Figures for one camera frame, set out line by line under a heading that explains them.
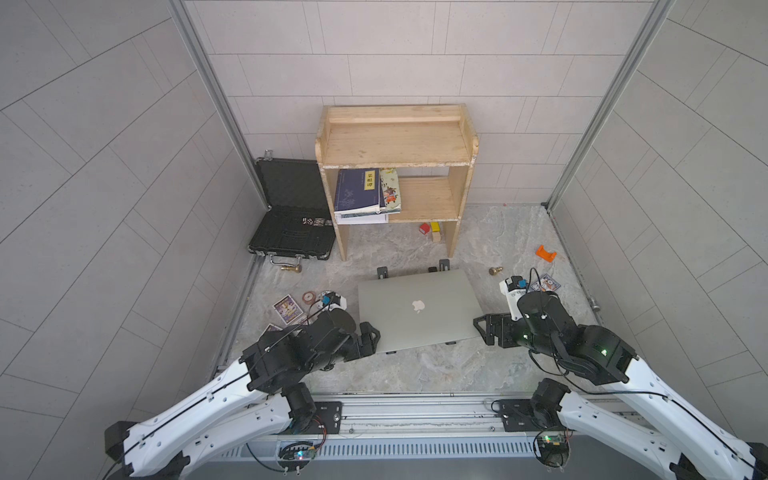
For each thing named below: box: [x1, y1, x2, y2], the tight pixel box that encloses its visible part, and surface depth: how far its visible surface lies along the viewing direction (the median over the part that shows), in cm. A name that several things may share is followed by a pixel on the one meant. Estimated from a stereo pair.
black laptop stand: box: [377, 259, 451, 279], surface depth 82 cm
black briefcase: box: [248, 150, 336, 268], surface depth 107 cm
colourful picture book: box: [379, 167, 401, 214], surface depth 88 cm
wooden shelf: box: [315, 103, 480, 261], surface depth 81 cm
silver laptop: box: [358, 269, 482, 353], surface depth 74 cm
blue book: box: [334, 168, 385, 211], surface depth 86 cm
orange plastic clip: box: [535, 245, 557, 263], surface depth 104 cm
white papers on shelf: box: [334, 210, 401, 225], surface depth 83 cm
